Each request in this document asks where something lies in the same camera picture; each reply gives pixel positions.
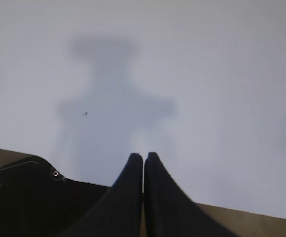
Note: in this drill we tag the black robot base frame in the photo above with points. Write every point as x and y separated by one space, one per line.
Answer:
36 200

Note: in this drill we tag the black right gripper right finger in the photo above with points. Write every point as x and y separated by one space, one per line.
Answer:
169 212

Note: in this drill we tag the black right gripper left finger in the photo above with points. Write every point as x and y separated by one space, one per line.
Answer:
118 212

